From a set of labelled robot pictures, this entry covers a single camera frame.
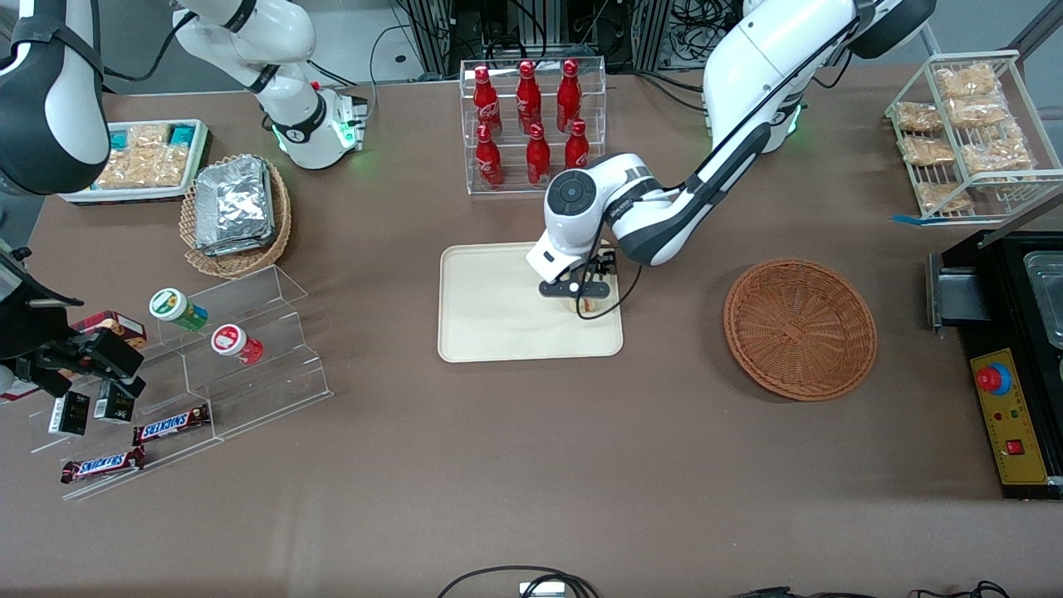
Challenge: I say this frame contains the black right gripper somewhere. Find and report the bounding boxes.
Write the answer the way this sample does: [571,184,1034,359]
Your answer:
[0,278,149,401]

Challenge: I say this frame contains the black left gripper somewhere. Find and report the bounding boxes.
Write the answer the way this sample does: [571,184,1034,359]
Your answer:
[580,246,620,315]

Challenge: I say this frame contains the cream rectangular tray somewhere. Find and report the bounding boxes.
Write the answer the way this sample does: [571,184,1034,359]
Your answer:
[438,238,625,364]

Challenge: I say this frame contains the light tan wicker basket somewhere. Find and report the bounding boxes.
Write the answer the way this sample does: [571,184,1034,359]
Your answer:
[179,154,293,279]

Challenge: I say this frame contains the white snack tray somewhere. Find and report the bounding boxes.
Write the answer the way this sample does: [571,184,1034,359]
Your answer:
[58,119,211,205]

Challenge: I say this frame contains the brown round wicker basket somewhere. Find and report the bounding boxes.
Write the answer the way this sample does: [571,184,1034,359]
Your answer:
[723,257,879,403]

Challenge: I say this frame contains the small black box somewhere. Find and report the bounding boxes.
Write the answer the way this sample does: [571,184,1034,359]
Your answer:
[47,390,91,437]
[93,380,136,424]

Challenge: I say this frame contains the red-brown snack box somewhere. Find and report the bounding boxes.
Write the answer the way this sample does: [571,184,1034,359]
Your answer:
[71,310,148,350]

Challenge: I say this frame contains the brown Snickers bar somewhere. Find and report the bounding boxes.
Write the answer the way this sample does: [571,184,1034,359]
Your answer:
[133,404,211,446]
[60,446,147,484]

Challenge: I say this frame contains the green-lidded cup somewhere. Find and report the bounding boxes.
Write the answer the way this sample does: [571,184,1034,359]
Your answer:
[149,287,209,332]

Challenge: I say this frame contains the red-lidded cup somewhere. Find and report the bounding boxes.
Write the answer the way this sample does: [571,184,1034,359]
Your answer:
[210,324,264,365]

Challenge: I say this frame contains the clear acrylic stepped stand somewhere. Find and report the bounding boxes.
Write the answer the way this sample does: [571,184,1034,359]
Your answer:
[29,264,335,502]

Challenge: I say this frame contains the red cola bottle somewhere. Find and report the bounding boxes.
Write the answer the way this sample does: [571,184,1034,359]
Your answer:
[516,60,543,134]
[556,58,583,134]
[527,123,552,189]
[564,119,591,171]
[475,125,505,190]
[473,66,503,139]

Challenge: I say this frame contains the silver foil packet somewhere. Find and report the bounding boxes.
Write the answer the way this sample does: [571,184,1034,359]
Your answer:
[199,231,277,257]
[193,156,275,247]

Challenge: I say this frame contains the clear acrylic bottle rack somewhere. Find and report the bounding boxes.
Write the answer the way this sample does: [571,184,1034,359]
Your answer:
[459,56,607,196]

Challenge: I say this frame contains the clear bag of fried snacks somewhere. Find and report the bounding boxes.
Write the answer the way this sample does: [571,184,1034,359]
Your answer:
[895,101,944,135]
[901,135,956,168]
[934,65,998,100]
[959,135,1036,176]
[914,181,973,213]
[947,96,1011,130]

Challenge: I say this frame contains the black machine housing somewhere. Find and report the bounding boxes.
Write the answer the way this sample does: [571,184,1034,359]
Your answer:
[926,228,1063,501]

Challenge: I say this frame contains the yellow control panel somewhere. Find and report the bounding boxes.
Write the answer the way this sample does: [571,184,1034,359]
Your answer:
[970,347,1052,487]

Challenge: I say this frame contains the steel pan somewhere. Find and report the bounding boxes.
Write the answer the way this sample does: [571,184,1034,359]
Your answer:
[1023,249,1063,350]

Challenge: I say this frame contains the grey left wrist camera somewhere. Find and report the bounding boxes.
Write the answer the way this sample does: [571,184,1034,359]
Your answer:
[539,280,613,299]

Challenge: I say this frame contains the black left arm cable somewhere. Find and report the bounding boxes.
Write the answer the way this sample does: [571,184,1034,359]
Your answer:
[577,17,865,321]

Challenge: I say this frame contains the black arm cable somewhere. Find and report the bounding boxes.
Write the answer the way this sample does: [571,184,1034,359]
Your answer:
[577,17,865,321]
[98,10,200,84]

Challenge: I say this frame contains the black aluminium frame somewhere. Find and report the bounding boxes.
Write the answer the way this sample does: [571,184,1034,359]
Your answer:
[399,0,678,77]

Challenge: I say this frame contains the tangled black cables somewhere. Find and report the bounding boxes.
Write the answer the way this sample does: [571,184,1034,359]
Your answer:
[669,0,744,69]

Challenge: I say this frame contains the looped black cable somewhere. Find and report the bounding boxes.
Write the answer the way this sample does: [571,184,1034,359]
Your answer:
[438,566,600,598]

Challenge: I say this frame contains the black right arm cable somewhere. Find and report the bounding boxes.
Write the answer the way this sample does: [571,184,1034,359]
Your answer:
[98,10,200,84]

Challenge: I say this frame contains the grey metal bracket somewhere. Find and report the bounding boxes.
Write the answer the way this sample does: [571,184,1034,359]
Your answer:
[928,252,993,331]

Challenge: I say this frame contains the white wire rack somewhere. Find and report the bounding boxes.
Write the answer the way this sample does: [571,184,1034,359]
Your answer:
[885,50,1063,225]

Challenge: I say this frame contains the thin black cable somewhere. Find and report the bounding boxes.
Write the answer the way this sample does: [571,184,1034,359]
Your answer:
[930,581,1011,598]

